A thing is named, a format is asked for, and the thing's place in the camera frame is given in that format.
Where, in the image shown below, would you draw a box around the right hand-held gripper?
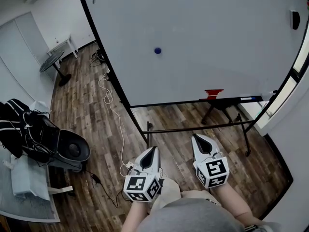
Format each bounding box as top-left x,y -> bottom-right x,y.
191,133 -> 230,189

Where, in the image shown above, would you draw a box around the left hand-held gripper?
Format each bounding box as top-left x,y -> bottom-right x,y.
123,146 -> 162,203

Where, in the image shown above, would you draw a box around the person's left forearm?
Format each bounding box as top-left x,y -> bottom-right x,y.
121,199 -> 151,232

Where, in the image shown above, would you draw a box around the person's right forearm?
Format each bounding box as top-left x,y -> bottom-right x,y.
212,182 -> 264,227

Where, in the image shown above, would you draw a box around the black whiteboard stand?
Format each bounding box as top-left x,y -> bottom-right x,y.
106,71 -> 285,157

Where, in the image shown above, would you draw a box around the person's beige trousers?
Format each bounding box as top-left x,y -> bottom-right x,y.
149,176 -> 221,213

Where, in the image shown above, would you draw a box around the black office chair base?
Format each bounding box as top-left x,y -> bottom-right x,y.
201,102 -> 243,126

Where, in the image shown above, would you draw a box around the person's grey shirt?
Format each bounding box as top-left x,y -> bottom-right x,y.
137,198 -> 282,232

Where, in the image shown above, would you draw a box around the black bowl-shaped device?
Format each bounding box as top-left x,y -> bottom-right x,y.
57,129 -> 91,164

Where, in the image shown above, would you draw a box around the white black-tipped marker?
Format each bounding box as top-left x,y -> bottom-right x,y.
261,89 -> 279,102

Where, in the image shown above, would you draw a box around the black framed window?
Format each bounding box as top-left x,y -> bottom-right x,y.
255,30 -> 309,121

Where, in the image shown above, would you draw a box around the light blue cloth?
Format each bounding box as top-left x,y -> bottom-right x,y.
10,151 -> 51,202

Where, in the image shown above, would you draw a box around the large whiteboard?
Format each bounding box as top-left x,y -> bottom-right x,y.
75,0 -> 309,108

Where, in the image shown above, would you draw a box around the glass desk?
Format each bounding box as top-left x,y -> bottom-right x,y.
0,143 -> 74,224

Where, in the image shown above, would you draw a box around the round black table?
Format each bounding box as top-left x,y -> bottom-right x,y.
39,50 -> 72,87

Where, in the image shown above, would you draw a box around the black white-striped jacket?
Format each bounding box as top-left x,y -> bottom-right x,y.
0,98 -> 31,159

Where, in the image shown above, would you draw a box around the white rectangular table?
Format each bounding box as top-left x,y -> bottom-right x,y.
47,34 -> 79,59

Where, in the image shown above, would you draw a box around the black whiteboard eraser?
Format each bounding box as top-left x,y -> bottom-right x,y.
289,9 -> 301,30

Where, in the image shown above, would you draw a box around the black floor cable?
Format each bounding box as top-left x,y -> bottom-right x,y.
84,168 -> 126,209

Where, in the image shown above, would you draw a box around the white floor cable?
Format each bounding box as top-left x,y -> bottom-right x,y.
97,68 -> 133,176

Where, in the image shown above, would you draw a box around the black bag with cables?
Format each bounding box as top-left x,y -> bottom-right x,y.
21,109 -> 61,164

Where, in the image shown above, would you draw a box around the black cable bundle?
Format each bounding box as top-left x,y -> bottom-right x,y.
89,47 -> 106,68

